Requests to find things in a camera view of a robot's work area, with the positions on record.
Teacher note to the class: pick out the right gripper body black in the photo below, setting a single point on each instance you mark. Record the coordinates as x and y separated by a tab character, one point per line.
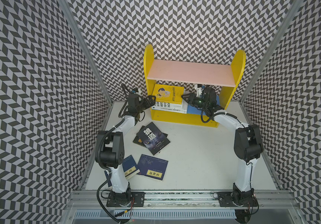
200	101

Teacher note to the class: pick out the aluminium corner post left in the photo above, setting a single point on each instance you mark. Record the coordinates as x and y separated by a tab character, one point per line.
82	43

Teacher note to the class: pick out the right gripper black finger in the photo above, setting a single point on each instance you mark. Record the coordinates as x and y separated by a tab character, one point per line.
192	102
189	96

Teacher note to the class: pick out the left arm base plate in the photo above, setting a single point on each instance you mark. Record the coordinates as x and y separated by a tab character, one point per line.
126	199

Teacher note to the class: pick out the yellow illustrated book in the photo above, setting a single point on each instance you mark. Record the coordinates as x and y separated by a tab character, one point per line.
168	94

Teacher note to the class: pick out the yellow pink blue bookshelf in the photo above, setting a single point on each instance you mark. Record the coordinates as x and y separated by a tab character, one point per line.
226	76

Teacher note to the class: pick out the aluminium corner post right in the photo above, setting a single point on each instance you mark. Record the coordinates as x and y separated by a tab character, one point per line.
295	6

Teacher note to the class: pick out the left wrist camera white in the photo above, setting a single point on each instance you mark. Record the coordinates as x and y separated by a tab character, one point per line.
136	91

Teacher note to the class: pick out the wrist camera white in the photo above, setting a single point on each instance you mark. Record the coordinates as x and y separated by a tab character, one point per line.
199	89
136	91

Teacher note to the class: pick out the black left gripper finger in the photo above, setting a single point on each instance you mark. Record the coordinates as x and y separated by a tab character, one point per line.
150	97
148	103

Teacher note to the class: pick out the white thin book small text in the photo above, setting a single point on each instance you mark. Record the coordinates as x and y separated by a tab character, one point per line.
176	110

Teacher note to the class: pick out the white book black bold text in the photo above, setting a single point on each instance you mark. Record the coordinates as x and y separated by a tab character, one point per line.
166	105

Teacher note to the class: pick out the navy book yellow label tilted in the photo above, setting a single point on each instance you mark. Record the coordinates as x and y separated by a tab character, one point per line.
130	167

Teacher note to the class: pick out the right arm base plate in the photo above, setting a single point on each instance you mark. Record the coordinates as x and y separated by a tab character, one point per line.
237	199

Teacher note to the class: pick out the navy book yellow label flat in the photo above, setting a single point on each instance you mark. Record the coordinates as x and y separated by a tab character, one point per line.
152	167

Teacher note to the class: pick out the aluminium corner post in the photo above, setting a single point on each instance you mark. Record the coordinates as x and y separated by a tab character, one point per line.
295	6
82	43

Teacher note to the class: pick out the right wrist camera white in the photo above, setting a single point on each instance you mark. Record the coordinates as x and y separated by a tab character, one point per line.
199	89

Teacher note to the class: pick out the aluminium front rail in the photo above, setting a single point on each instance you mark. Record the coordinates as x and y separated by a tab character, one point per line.
207	199

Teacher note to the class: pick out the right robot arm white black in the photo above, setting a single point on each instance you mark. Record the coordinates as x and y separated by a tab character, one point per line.
248	142

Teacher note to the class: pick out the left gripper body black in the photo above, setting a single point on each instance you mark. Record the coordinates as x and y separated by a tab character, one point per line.
140	108

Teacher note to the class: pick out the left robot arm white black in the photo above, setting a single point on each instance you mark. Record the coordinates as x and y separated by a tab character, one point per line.
109	147

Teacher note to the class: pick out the black book white character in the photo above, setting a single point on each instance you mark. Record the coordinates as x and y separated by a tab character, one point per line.
153	138

